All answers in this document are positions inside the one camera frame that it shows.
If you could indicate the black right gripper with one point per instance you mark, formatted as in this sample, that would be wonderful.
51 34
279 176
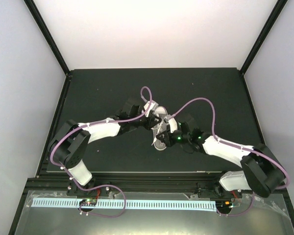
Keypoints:
168 142

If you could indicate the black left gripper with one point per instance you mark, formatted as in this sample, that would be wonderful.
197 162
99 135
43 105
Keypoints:
152 122

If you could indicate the grey canvas sneaker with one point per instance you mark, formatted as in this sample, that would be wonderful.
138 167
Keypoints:
161 113

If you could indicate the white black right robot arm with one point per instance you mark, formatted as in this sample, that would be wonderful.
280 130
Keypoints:
258 166

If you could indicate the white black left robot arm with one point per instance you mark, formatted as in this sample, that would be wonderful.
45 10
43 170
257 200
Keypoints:
69 145

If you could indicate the right controller circuit board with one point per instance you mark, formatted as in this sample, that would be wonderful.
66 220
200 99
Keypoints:
230 204

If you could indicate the controller circuit board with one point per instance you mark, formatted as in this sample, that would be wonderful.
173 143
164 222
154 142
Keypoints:
230 204
88 202

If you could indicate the left controller circuit board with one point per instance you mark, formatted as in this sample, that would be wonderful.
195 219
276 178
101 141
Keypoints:
88 202

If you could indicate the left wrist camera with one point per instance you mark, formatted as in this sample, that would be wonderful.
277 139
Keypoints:
150 107

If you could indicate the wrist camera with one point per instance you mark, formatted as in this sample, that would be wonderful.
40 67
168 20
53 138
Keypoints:
170 123
150 107

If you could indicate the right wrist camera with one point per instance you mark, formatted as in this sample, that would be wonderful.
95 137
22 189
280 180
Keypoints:
170 123

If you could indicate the light blue slotted cable duct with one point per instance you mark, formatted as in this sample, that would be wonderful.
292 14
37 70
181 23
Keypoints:
129 204

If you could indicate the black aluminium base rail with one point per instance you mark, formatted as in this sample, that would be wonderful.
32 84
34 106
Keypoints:
202 184

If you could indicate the black left frame post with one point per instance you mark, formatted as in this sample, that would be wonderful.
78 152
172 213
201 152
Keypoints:
47 34

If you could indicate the black frame post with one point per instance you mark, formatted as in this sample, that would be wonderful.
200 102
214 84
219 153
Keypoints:
271 20
47 34

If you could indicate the black right frame post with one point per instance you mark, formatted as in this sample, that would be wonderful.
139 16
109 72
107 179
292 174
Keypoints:
271 20

